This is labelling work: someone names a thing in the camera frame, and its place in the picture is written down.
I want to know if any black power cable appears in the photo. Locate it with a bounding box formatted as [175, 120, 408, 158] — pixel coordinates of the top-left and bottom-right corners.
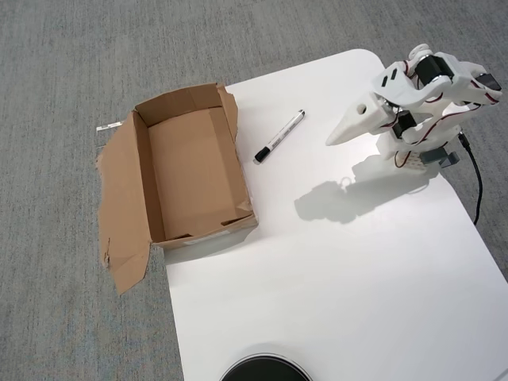
[458, 133, 483, 226]

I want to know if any open brown cardboard box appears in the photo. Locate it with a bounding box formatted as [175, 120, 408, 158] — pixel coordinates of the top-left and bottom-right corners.
[94, 82, 260, 296]

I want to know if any grey table clamp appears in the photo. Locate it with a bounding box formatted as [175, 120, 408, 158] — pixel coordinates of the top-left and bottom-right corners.
[421, 148, 460, 170]

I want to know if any white gripper with motor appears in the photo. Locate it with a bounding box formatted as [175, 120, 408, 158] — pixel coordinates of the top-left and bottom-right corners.
[325, 94, 417, 146]

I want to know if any white marker pen black cap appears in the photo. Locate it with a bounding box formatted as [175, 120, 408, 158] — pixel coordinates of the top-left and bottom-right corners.
[254, 109, 306, 164]

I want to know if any black round disc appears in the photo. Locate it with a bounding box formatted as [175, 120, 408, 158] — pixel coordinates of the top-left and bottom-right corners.
[219, 344, 317, 381]

